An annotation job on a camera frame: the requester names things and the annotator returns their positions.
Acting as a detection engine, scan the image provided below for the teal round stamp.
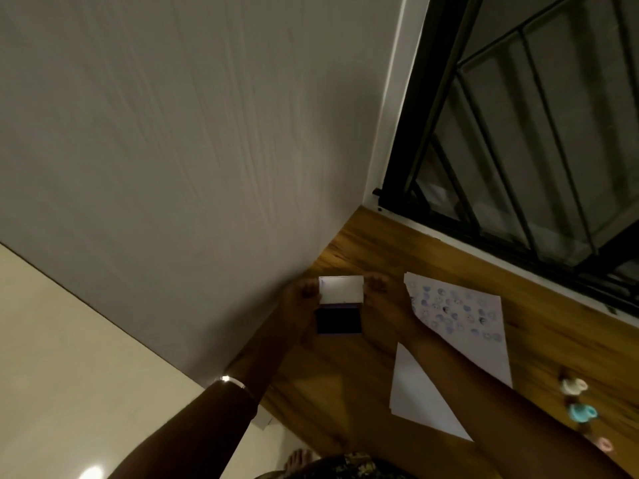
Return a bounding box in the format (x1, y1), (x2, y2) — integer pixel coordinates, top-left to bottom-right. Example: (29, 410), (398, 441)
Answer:
(566, 403), (599, 424)

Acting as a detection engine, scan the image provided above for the person's left forearm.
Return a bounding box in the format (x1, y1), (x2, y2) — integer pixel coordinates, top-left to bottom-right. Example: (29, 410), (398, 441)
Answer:
(107, 330), (308, 479)

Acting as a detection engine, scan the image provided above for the white stamped paper sheet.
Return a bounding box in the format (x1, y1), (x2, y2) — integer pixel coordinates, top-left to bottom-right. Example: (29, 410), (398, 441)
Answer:
(389, 272), (514, 442)

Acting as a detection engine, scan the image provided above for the person's foot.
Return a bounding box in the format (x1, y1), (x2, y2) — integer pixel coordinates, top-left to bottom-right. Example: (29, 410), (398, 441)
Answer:
(283, 449), (316, 475)

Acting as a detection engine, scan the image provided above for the silver bracelet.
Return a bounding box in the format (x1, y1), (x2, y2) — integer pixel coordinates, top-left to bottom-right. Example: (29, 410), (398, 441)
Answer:
(212, 376), (258, 402)

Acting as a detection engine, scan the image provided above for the patterned dark clothing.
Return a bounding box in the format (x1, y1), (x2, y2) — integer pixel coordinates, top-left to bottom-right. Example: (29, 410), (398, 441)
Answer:
(255, 453), (415, 479)

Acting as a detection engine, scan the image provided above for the person's right forearm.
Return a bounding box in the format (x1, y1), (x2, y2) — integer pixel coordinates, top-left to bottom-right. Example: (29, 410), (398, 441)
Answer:
(397, 326), (635, 479)

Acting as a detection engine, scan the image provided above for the white round stamp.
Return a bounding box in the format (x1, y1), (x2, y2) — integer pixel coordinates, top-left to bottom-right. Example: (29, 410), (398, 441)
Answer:
(559, 376), (589, 397)

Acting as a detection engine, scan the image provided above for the blue ink pad box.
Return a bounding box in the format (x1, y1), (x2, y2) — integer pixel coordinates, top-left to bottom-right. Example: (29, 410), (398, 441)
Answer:
(315, 275), (365, 335)

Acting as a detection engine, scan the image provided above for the person's right hand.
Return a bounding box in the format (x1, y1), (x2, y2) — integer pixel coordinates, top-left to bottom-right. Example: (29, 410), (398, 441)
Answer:
(360, 272), (420, 345)

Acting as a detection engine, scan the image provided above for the black window frame with bars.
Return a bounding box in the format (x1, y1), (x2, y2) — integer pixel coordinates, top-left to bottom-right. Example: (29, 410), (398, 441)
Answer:
(372, 0), (639, 317)

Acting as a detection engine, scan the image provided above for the person's left hand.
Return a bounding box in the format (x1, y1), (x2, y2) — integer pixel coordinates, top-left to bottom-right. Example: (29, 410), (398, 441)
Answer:
(277, 279), (321, 343)

